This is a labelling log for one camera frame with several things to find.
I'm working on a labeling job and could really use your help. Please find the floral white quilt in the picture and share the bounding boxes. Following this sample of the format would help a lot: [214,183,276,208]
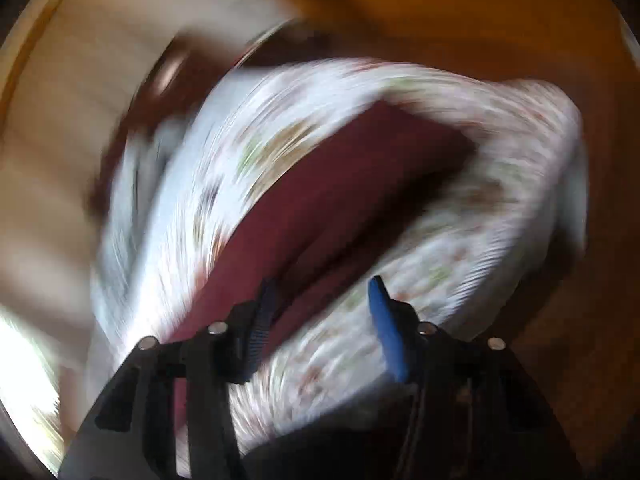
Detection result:
[86,56,589,456]

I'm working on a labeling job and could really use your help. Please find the dark wooden headboard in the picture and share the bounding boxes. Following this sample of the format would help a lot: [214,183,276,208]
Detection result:
[89,19,302,216]

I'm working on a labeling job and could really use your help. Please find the light blue comforter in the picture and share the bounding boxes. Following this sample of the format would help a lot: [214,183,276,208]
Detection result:
[96,117,188,294]

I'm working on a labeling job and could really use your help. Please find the maroon pants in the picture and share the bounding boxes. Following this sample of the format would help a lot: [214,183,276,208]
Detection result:
[169,101,476,351]

